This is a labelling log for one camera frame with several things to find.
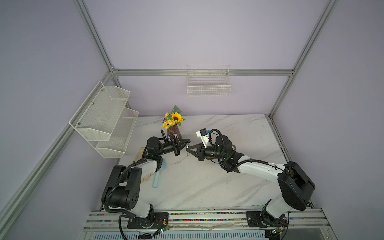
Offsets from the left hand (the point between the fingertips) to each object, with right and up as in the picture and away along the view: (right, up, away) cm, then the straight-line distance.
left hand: (189, 140), depth 78 cm
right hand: (0, -6, -2) cm, 6 cm away
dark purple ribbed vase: (-10, +6, +13) cm, 18 cm away
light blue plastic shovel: (-20, -23, +9) cm, 32 cm away
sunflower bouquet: (-10, +12, +9) cm, 18 cm away
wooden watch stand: (+28, -6, +15) cm, 33 cm away
